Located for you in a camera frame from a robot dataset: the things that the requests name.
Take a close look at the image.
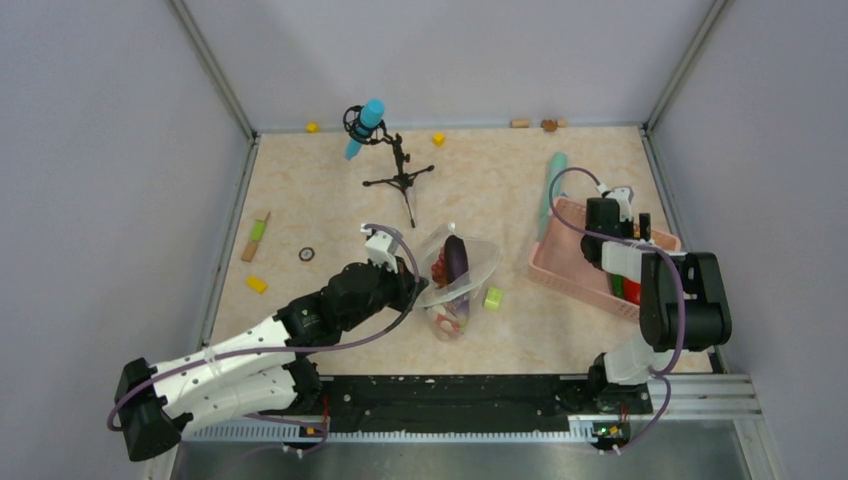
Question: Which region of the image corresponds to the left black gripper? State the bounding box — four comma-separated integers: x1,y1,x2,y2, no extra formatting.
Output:
341,252,429,332

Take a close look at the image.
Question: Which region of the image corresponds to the red grape bunch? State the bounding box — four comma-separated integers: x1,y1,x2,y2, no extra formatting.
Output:
431,247,449,288

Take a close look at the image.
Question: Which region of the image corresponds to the clear zip top bag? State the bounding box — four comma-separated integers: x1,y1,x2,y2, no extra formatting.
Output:
415,223,501,341

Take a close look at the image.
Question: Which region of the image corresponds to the purple eggplant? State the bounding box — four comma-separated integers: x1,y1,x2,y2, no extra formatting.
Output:
444,235,470,324

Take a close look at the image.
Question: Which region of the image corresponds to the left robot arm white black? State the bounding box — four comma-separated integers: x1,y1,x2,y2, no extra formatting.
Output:
107,260,428,462

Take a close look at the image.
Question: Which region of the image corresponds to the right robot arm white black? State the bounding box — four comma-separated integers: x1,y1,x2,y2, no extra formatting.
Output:
580,197,732,412

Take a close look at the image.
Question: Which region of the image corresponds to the poker chip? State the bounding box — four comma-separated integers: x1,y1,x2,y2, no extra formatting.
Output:
298,247,315,262

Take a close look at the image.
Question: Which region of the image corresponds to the green cucumber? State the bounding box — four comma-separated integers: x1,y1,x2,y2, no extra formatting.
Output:
609,274,625,299

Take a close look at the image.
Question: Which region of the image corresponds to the red pepper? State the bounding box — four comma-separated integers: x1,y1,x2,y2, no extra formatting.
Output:
623,278,641,305

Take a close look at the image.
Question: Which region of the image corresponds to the pink plastic basket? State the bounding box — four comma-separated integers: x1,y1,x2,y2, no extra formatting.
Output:
528,196,684,323

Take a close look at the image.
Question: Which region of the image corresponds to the teal cylinder tube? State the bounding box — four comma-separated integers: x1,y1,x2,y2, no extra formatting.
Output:
537,151,568,241

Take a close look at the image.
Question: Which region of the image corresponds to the yellow block near left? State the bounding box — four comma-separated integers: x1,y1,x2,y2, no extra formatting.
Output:
245,276,268,294

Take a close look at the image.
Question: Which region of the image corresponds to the green and wood block stick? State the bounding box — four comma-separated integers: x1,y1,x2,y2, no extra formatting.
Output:
240,209,271,263

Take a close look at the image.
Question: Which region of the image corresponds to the brown wooden piece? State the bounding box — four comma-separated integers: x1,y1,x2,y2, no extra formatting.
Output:
540,118,568,133

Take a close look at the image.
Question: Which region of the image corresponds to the lime green toy brick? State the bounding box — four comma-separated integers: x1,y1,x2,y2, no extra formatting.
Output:
483,287,503,311

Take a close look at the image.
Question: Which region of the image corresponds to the black microphone tripod stand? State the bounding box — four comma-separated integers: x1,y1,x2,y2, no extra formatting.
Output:
362,119,435,228

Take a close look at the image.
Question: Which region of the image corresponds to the blue microphone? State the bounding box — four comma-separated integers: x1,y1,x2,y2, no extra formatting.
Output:
343,98,385,160

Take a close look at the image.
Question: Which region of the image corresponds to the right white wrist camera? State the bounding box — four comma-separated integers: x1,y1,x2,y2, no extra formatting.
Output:
596,183,634,222

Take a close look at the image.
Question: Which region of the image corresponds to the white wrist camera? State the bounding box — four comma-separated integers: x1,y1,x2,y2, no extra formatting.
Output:
596,183,634,222
360,223,403,273

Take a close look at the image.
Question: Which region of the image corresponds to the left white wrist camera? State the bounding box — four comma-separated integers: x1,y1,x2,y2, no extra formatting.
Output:
360,223,403,273

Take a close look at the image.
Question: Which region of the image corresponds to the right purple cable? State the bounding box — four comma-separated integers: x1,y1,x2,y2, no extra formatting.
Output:
547,166,688,455

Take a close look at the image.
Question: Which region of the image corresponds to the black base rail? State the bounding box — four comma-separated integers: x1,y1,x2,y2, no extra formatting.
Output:
320,374,588,434

